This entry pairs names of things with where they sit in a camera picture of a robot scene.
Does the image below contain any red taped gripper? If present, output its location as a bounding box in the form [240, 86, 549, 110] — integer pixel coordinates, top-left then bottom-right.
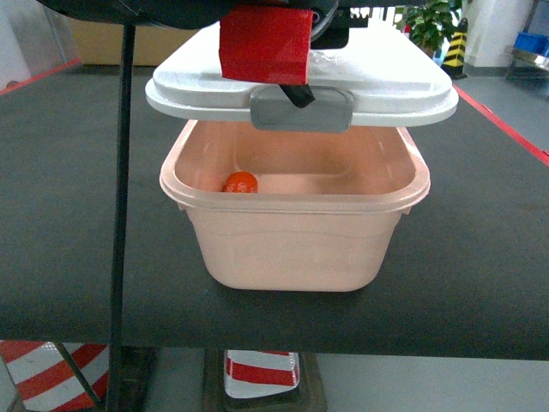
[219, 4, 316, 109]

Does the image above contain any white box lid grey latch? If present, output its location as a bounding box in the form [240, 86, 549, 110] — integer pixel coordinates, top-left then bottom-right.
[145, 21, 459, 131]

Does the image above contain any pink plastic storage box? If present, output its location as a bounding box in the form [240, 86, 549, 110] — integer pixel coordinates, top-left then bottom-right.
[160, 120, 431, 292]

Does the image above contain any cardboard box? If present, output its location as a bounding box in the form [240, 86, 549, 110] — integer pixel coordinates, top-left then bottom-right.
[63, 16, 198, 68]

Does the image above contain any green potted plant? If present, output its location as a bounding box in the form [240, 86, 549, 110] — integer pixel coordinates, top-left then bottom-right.
[398, 0, 462, 58]

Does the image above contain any yellow black striped bollard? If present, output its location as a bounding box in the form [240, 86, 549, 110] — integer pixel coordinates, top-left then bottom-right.
[441, 17, 468, 80]

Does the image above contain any blue bin far right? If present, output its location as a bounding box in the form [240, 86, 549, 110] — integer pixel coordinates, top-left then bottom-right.
[514, 32, 549, 57]

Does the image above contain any black table mat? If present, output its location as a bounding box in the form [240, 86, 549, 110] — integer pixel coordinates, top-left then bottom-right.
[0, 64, 549, 361]

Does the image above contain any red white traffic cone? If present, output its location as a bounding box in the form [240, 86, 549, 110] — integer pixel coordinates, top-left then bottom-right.
[1, 340, 109, 411]
[202, 349, 329, 412]

